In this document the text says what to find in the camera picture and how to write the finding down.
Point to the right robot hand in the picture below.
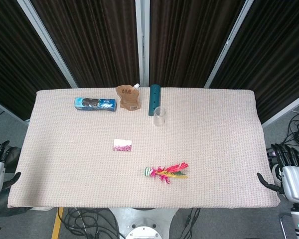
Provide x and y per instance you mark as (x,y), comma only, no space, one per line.
(296,181)

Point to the pink patterned packet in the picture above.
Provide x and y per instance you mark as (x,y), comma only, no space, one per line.
(122,148)

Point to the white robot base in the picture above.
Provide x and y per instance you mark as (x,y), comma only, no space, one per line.
(144,220)

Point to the white and black sneaker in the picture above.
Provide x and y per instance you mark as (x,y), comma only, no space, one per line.
(277,172)

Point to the black bulky bag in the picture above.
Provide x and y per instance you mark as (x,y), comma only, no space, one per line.
(13,154)

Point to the beige woven tablecloth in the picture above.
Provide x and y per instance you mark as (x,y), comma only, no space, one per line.
(214,149)

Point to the dark ribbed partition panel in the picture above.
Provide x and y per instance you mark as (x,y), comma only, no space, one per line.
(94,37)
(189,37)
(276,49)
(15,62)

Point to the blue toothpaste box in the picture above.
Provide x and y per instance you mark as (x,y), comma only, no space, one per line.
(104,104)

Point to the colourful feather shuttlecock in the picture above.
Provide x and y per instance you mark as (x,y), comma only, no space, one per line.
(162,172)

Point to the clear plastic jar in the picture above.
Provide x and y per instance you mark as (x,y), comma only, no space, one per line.
(159,119)

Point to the brown spout pouch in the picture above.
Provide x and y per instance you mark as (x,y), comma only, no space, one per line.
(128,99)

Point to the dark teal perforated tube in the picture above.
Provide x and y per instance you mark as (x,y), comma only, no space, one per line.
(154,99)

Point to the grey metal tube frame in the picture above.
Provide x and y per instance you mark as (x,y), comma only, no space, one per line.
(283,224)

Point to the grey aluminium partition rail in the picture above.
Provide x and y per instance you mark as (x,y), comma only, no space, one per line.
(5,107)
(284,109)

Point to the grey aluminium partition post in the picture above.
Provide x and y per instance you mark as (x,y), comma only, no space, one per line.
(142,37)
(47,44)
(229,42)

